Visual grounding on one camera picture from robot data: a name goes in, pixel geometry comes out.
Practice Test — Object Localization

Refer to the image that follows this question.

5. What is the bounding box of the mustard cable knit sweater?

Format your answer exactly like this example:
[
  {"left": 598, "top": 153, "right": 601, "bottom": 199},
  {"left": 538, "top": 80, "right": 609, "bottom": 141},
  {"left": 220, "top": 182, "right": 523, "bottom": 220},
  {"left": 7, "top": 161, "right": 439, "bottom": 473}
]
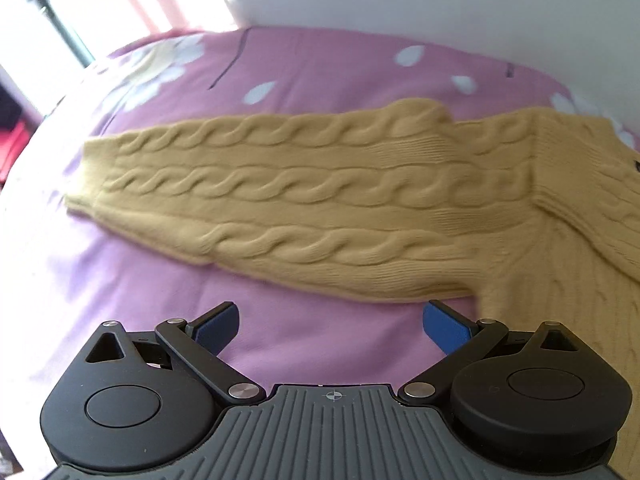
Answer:
[{"left": 65, "top": 96, "right": 640, "bottom": 480}]

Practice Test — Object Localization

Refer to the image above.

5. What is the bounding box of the pink floral bed sheet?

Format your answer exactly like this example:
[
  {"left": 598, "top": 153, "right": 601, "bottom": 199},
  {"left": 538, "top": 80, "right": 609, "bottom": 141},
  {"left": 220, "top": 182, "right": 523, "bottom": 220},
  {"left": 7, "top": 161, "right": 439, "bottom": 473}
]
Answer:
[{"left": 1, "top": 27, "right": 639, "bottom": 479}]

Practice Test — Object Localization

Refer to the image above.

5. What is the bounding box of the red object beside bed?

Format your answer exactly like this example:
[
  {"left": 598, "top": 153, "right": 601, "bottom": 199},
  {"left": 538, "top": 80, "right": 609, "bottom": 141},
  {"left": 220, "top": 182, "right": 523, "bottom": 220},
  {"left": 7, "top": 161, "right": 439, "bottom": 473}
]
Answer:
[{"left": 0, "top": 120, "right": 30, "bottom": 185}]

